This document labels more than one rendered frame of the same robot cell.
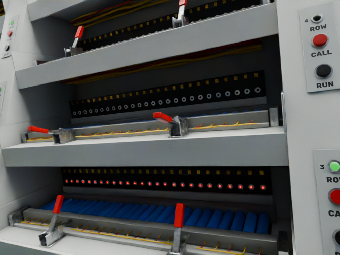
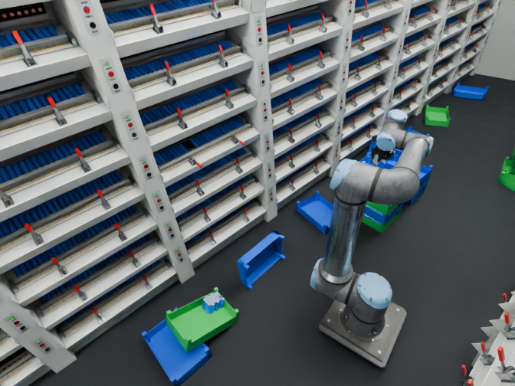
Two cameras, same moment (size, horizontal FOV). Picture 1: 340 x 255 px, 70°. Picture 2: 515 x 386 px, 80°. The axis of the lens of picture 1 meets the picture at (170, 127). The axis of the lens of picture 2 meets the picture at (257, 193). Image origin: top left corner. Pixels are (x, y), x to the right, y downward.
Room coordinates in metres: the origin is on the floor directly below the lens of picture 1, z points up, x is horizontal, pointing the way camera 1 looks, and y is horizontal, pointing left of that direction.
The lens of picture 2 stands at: (-0.32, 1.25, 1.53)
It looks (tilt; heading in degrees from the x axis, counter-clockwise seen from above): 39 degrees down; 296
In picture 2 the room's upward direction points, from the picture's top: 6 degrees counter-clockwise
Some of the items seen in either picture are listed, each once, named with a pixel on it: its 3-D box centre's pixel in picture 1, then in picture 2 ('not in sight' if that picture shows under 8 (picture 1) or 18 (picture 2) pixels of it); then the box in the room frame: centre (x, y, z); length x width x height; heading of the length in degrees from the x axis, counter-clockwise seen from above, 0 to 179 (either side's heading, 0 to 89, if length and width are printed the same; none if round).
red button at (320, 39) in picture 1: (319, 41); not in sight; (0.28, -0.19, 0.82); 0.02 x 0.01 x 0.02; 64
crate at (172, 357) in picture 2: not in sight; (176, 345); (0.42, 0.81, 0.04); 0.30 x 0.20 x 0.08; 154
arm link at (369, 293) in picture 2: not in sight; (369, 296); (-0.40, 0.39, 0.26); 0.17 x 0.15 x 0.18; 171
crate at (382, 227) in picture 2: not in sight; (371, 210); (-0.35, -0.43, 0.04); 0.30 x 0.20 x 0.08; 152
